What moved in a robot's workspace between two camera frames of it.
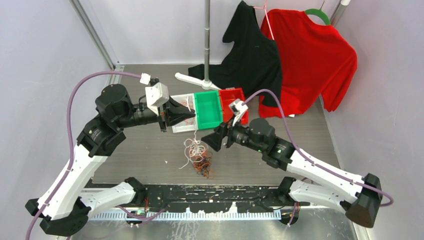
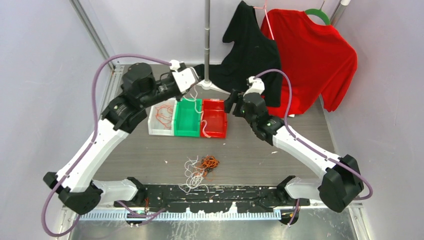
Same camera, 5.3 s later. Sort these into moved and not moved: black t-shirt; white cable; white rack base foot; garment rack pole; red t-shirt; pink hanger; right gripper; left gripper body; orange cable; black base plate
Moved: white cable; right gripper; orange cable; left gripper body
Not moved: garment rack pole; black base plate; pink hanger; white rack base foot; red t-shirt; black t-shirt
